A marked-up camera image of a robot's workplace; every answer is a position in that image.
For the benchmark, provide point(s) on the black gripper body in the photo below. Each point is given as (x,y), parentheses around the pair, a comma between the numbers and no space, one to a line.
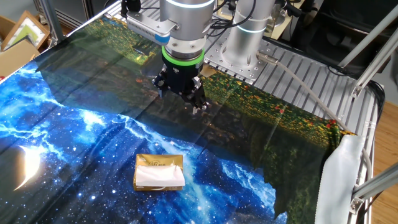
(183,77)

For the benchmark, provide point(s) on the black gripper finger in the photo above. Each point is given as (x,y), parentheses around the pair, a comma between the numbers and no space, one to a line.
(162,81)
(197,96)

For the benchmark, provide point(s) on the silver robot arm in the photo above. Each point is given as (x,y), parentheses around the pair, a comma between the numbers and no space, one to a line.
(186,18)

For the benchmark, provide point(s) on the gold tissue pack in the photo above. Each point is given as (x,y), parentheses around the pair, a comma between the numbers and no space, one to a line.
(155,160)

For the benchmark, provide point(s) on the galaxy landscape print tablecloth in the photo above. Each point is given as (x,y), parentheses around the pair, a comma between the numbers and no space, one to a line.
(93,140)

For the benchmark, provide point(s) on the beige board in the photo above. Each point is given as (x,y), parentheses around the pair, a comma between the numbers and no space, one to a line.
(281,29)

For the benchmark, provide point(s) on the brown cardboard box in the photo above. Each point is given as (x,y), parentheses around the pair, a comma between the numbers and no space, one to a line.
(5,26)
(15,59)

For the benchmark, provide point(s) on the black bulky equipment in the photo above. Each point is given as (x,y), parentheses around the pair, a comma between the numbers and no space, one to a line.
(335,37)

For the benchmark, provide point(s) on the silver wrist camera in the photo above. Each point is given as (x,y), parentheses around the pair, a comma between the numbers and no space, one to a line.
(146,28)

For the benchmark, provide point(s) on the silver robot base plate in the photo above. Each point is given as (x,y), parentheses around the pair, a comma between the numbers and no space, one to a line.
(261,68)

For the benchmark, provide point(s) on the aluminium frame strut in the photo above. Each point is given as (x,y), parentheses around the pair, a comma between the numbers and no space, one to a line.
(373,186)
(374,67)
(53,21)
(367,37)

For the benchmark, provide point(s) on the wooden picture frame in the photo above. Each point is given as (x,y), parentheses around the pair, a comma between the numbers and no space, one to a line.
(26,31)

